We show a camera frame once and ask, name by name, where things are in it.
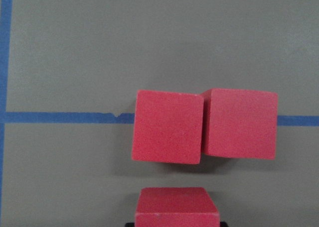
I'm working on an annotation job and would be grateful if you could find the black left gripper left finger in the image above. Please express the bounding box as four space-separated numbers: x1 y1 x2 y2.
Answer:
124 223 135 227

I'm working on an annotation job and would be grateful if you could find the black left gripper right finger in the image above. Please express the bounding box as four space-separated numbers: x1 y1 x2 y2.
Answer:
220 222 228 227

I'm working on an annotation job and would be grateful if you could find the red block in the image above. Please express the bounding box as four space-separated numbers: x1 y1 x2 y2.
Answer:
201 88 278 159
132 90 204 164
135 187 220 227

